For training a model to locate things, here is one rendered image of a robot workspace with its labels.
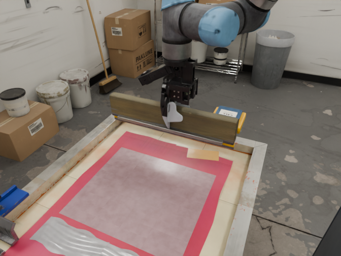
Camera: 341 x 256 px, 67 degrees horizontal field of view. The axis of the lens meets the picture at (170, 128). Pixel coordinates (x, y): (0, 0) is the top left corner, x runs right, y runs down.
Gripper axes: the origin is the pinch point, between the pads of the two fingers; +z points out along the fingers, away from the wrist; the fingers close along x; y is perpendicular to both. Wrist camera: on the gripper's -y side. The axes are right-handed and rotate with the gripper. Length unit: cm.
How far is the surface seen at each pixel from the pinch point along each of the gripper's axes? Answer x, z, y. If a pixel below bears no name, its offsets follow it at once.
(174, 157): -0.6, 13.9, 1.9
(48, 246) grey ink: -41.0, 13.7, -12.4
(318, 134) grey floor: 190, 109, 77
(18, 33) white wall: 107, 21, -200
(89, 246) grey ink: -37.5, 13.1, -3.5
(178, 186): -11.5, 13.9, 8.1
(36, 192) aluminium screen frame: -31.5, 11.5, -25.5
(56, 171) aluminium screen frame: -23.9, 10.4, -25.7
